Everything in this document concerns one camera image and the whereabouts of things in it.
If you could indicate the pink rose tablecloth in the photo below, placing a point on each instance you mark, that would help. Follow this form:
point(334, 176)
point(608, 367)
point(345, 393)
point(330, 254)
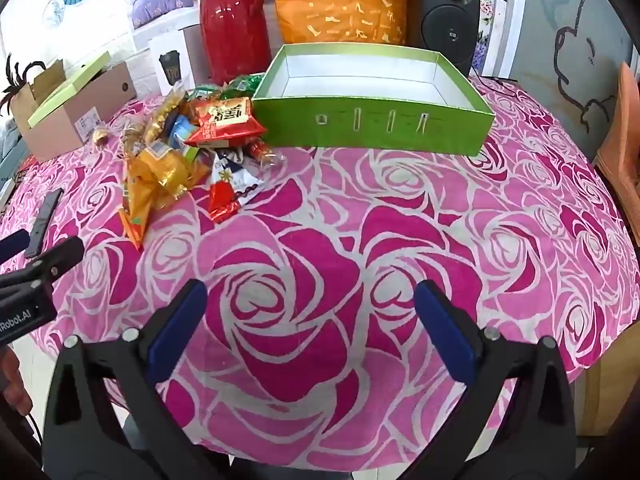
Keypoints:
point(300, 210)

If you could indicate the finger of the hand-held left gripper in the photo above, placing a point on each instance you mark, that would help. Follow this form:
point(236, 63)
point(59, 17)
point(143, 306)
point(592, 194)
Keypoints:
point(50, 262)
point(14, 247)

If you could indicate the person's left hand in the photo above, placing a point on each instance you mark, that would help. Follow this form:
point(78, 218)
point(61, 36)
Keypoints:
point(12, 380)

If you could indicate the grey panel with cartoon drawing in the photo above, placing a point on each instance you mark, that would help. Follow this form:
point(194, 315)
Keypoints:
point(565, 10)

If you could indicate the red thermos jug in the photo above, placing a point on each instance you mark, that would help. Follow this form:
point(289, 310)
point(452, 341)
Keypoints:
point(230, 25)

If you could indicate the pile of snack packets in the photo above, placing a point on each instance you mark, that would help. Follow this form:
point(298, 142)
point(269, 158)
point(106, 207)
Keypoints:
point(160, 175)

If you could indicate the pale green box lid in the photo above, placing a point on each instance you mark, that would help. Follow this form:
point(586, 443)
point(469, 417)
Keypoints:
point(55, 97)

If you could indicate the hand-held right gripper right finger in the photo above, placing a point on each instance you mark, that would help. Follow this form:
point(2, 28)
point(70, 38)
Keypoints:
point(442, 327)

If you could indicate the green cardboard box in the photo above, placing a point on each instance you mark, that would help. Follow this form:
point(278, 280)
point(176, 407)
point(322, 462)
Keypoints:
point(375, 130)

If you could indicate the black feather decoration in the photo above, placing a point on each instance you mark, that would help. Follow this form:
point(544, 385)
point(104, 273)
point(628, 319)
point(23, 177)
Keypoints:
point(12, 85)

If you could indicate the orange chair cover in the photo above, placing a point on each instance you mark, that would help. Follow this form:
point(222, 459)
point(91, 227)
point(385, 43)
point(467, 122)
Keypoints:
point(620, 150)

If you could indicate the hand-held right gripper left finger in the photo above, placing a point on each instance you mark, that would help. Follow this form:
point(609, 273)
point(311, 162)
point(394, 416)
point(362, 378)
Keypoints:
point(175, 330)

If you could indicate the orange tote bag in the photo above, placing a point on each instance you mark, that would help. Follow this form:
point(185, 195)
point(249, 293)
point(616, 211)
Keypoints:
point(340, 5)

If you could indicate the floral wall poster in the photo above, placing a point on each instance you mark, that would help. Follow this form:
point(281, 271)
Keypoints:
point(487, 35)

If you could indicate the brown cardboard box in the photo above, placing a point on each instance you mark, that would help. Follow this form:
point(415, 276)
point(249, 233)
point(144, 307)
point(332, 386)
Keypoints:
point(75, 120)

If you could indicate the dark grey flat bar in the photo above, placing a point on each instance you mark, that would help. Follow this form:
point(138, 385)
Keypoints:
point(44, 222)

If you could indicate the white box with cup print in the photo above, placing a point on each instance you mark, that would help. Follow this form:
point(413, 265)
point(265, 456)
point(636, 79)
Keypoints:
point(170, 45)

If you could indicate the black speaker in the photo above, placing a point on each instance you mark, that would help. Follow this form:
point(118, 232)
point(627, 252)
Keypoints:
point(445, 30)

